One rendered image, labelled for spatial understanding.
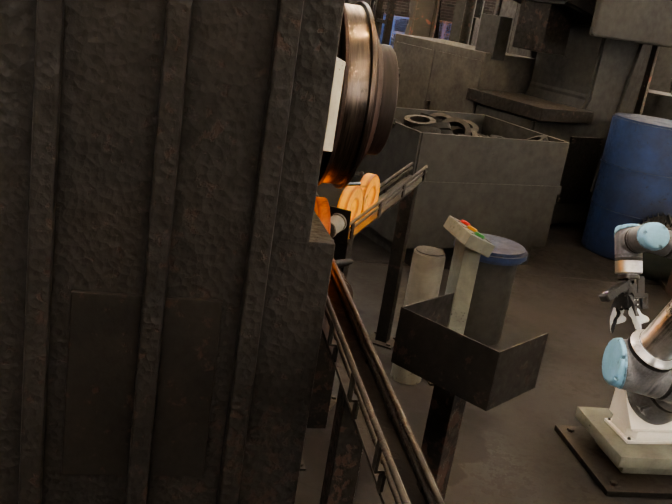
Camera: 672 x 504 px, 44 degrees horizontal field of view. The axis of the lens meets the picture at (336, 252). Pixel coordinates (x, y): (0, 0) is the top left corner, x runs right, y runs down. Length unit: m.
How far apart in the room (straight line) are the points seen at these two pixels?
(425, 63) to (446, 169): 2.22
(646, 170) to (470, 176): 1.32
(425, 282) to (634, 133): 2.68
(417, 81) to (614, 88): 1.49
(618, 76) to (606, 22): 0.72
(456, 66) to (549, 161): 1.64
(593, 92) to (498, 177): 1.51
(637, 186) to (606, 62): 1.00
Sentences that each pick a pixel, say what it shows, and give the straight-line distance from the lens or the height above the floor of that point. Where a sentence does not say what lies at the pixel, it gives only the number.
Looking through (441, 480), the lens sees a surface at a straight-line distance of 2.04.
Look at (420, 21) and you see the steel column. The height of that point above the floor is 1.13.
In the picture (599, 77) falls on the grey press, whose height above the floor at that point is 1.07.
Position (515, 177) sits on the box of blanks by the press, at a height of 0.53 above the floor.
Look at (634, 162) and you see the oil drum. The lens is 5.40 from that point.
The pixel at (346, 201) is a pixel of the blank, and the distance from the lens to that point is 2.60.
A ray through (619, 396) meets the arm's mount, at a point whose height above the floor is 0.23.
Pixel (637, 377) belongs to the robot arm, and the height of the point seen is 0.41.
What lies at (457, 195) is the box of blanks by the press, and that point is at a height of 0.41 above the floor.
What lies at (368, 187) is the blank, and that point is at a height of 0.76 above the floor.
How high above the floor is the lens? 1.37
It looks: 18 degrees down
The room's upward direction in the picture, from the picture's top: 9 degrees clockwise
